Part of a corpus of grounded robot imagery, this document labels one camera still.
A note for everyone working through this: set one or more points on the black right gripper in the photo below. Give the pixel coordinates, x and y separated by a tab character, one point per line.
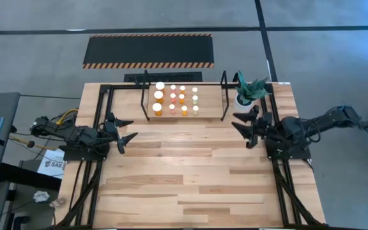
260	127

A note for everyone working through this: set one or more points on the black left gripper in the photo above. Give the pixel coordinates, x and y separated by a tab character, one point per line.
115	131

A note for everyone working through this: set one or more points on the large orange pill bottle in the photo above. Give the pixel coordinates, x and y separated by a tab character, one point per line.
156	107
158	94
160	85

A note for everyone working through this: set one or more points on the small pink pill bottle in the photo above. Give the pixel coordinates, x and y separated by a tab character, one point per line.
172	106
173	87
173	95

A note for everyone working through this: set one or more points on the small pale yellow pill bottle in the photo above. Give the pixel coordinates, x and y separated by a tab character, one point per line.
195	108
195	97
194	89

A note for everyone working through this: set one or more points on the small orange pill bottle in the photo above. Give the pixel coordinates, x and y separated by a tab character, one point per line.
184	108
181	96
182	87

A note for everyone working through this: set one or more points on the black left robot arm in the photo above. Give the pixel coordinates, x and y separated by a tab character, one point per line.
72	134

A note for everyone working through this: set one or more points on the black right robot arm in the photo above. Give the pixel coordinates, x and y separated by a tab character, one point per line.
315	126

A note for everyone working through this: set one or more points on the green plant white pot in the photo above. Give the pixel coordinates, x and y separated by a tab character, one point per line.
251	91

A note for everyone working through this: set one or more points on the black mat hazard stripes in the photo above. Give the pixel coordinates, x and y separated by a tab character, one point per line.
149	51

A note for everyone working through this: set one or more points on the white printed paper sheet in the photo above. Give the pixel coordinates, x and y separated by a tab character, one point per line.
51	166

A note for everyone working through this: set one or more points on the crumpled brown paper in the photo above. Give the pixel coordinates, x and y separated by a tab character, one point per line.
57	202

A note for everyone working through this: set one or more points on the crumpled white paper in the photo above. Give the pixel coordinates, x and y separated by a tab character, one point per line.
41	196

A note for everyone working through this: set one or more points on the black metal bar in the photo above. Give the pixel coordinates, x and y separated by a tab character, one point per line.
27	176

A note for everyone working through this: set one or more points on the dark grey side desk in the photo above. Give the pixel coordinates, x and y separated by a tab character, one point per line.
10	108

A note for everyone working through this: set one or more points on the wooden shelf black frame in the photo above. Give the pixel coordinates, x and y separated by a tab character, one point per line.
206	108

